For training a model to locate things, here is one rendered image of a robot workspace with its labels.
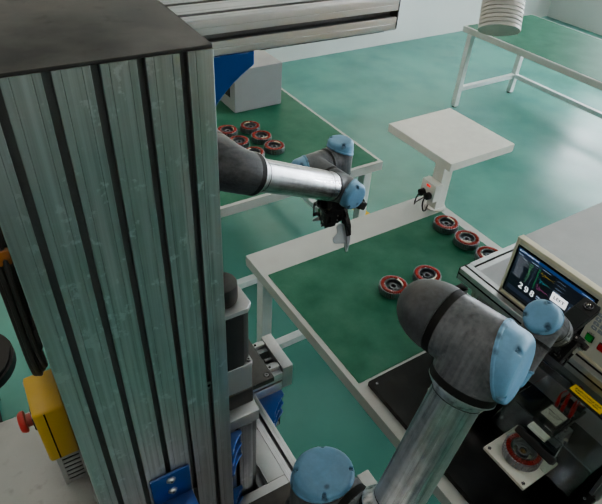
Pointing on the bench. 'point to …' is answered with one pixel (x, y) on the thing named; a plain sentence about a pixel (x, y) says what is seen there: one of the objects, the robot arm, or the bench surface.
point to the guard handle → (535, 445)
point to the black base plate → (473, 445)
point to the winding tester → (595, 281)
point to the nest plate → (510, 465)
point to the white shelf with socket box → (447, 148)
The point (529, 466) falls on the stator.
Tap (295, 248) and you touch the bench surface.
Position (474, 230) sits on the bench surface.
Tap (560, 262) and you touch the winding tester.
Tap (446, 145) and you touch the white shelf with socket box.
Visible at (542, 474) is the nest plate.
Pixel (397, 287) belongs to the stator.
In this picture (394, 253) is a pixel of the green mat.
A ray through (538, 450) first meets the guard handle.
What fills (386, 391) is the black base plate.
